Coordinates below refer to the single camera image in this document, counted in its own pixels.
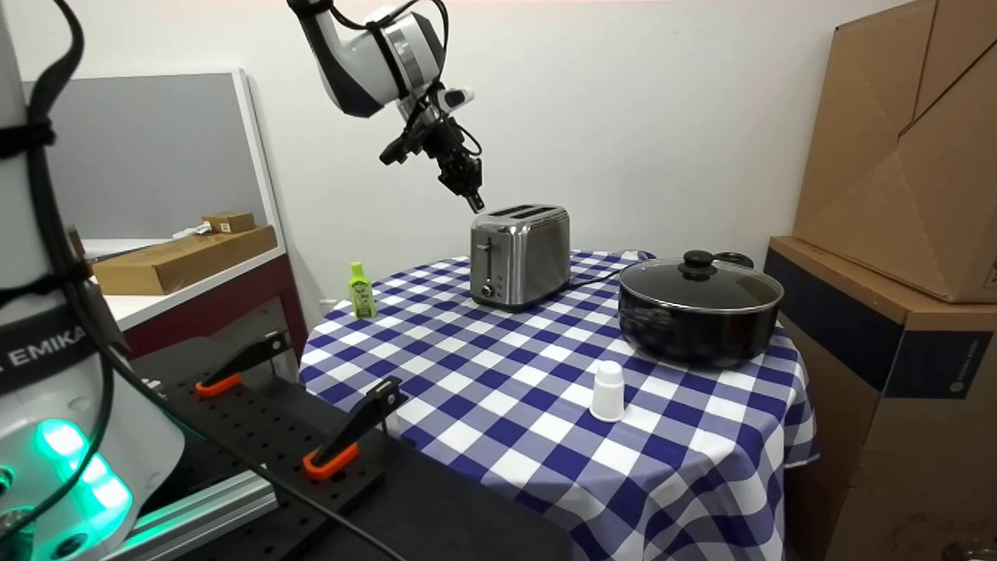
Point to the glass pot lid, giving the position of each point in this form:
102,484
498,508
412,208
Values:
701,287

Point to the toaster knob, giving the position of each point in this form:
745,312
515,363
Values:
488,291

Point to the grey partition panel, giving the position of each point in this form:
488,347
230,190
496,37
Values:
148,156

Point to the black clamp with orange tip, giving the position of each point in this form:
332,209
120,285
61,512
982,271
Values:
360,421
248,360

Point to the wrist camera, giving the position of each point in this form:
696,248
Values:
399,146

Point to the silver toaster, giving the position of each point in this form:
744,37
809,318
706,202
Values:
530,253

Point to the black cooking pot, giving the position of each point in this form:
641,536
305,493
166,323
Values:
693,331

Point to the stack of flat cardboard boxes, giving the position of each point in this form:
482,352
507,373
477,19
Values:
179,261

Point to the desk with white top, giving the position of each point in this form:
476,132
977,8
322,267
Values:
195,308

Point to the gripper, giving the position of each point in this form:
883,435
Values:
456,160

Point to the small white bottle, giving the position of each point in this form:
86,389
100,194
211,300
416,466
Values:
608,393

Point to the green plastic bottle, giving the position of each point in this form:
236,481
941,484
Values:
361,296

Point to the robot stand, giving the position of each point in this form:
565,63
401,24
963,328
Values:
257,436

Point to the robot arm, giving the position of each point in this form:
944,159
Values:
47,327

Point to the stack of large cardboard boxes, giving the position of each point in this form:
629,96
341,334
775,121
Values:
919,195

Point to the blue white checked tablecloth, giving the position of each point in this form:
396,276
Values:
498,389

